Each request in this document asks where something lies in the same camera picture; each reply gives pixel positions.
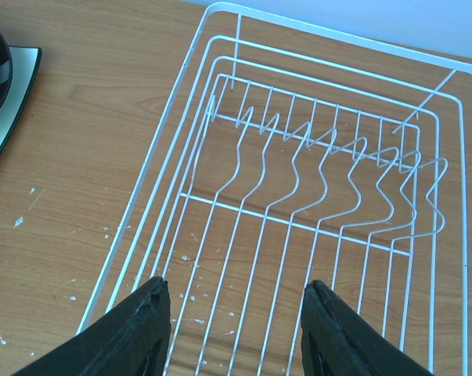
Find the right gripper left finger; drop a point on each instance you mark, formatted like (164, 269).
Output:
(131, 339)

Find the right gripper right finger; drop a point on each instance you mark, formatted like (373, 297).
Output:
(335, 340)

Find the white square plate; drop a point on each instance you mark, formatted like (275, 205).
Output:
(26, 62)

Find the white wire dish rack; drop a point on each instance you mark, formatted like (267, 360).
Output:
(288, 152)

